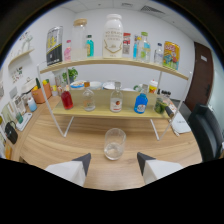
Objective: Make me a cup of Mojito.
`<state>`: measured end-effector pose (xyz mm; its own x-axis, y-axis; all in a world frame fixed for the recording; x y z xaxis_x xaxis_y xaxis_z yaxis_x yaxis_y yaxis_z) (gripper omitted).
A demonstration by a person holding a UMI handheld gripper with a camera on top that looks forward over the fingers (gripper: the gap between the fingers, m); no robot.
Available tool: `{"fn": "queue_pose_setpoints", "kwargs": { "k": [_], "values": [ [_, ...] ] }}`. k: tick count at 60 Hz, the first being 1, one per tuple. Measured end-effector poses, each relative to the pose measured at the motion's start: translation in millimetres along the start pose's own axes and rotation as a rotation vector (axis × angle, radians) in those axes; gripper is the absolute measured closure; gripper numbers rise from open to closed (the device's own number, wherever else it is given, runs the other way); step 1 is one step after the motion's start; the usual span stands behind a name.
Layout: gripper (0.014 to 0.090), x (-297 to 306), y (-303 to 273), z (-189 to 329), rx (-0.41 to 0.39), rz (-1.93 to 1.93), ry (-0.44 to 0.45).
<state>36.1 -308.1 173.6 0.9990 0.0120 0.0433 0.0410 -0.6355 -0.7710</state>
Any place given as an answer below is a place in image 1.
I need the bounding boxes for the clear drinking glass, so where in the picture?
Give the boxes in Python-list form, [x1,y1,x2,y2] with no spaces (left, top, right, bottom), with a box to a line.
[103,127,127,161]

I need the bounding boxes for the white tray with green cup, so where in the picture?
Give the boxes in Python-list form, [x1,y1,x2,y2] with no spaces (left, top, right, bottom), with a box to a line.
[15,112,33,132]

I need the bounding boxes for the pink liquid bottle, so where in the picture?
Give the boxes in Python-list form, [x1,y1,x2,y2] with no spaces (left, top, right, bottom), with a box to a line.
[63,39,73,62]

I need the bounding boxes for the brown door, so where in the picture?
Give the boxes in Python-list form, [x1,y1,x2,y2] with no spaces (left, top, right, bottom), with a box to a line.
[184,41,214,113]

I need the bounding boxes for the two-tier wooden shelf rack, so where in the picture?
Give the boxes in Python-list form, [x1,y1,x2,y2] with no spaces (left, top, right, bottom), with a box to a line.
[36,56,194,141]

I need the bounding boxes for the slim light blue bottle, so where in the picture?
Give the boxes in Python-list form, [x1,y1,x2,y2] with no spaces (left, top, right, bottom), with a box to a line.
[132,34,141,61]

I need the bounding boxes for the wooden wall shelf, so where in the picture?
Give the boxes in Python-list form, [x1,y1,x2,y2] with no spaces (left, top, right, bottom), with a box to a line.
[8,48,35,67]

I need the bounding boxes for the large glass jar cork lid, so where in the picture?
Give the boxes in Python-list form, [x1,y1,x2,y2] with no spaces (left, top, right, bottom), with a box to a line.
[71,18,89,61]

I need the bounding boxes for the black chair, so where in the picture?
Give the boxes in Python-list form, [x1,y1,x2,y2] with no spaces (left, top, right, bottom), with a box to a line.
[187,103,224,163]

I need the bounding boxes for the clear bottle white cap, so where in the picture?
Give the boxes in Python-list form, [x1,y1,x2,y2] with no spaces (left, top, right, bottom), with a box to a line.
[109,81,124,113]

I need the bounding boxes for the pale figurine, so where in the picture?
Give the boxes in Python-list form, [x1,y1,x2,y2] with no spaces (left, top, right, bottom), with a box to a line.
[19,31,34,53]

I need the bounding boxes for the red liquid bottle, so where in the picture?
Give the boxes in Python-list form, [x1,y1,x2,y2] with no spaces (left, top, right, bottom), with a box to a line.
[60,84,74,111]

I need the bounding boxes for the white fabric pouch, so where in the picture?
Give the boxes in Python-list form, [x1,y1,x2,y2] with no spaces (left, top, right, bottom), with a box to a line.
[169,111,193,135]

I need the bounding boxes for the dark spice bottles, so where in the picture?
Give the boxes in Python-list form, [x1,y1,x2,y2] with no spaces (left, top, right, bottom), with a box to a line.
[156,88,173,98]

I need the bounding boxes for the yellow bottle red cap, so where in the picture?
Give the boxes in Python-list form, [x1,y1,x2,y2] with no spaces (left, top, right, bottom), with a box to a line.
[148,79,159,94]

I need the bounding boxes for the clear bottle orange cap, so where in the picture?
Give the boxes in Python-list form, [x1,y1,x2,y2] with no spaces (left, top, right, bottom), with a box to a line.
[82,81,97,112]

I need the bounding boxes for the blue liquid bottle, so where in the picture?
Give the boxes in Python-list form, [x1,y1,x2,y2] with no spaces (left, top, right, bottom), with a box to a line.
[133,83,149,115]

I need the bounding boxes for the small bottle red label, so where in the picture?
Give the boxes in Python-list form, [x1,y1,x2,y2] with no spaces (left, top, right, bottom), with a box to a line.
[122,32,132,59]

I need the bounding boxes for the blue rimmed bowl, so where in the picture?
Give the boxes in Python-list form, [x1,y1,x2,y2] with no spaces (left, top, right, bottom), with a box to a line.
[70,79,87,91]

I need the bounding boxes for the wall posters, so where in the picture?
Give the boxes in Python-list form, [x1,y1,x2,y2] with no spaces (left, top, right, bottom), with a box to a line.
[9,65,24,84]

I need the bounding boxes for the soda water can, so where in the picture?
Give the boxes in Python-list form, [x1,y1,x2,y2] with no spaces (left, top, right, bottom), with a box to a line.
[45,25,64,67]

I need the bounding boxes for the orange printed booklet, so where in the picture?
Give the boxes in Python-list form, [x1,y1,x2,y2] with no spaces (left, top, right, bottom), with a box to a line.
[166,99,178,115]

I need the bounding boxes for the black handbag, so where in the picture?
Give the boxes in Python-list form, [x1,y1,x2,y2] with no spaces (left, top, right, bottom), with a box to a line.
[4,120,19,145]

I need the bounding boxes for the teal liquid bottle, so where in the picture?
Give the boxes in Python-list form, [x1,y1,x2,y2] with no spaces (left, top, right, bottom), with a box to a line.
[86,34,95,58]

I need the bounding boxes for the clear bottle green cap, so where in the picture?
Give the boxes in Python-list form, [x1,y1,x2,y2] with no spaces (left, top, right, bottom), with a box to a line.
[139,31,151,63]

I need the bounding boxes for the orange basket with fruit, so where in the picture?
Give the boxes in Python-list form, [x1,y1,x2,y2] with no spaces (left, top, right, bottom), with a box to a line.
[31,79,53,104]

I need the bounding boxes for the large white bottle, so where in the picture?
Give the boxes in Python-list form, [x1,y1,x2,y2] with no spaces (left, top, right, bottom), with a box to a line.
[102,13,124,59]

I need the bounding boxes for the white bottle blue base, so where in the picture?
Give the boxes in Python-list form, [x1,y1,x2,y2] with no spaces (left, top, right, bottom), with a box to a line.
[27,97,38,113]

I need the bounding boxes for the green potted plant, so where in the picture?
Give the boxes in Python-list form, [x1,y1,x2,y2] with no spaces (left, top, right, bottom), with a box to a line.
[62,67,79,84]

